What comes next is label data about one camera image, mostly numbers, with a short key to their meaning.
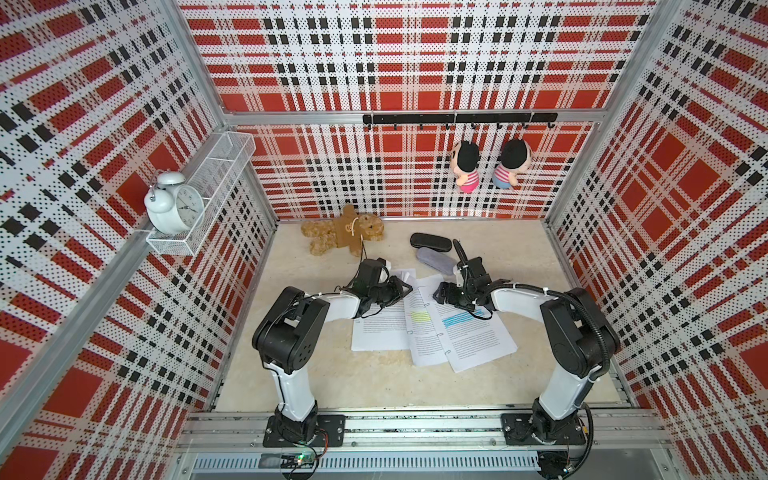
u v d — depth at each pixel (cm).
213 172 83
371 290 77
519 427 74
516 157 93
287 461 72
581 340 49
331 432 74
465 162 96
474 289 75
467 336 91
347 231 108
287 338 49
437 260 105
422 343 88
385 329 91
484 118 89
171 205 59
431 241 112
